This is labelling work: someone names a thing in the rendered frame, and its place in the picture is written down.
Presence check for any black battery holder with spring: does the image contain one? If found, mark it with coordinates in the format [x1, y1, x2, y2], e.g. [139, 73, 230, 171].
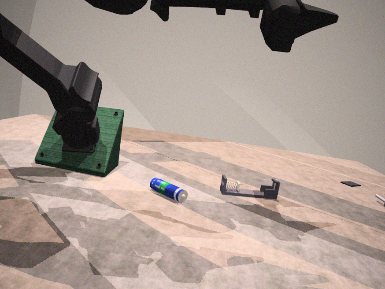
[220, 174, 280, 199]

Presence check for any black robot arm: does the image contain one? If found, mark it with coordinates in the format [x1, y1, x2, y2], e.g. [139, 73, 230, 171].
[0, 0, 209, 153]

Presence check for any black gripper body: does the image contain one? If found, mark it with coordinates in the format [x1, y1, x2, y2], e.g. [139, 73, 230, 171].
[208, 0, 300, 52]

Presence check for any blue cylindrical battery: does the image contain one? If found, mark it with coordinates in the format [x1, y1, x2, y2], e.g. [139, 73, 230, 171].
[150, 178, 188, 202]

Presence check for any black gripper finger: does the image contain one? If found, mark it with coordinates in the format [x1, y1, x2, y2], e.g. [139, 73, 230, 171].
[293, 0, 339, 43]

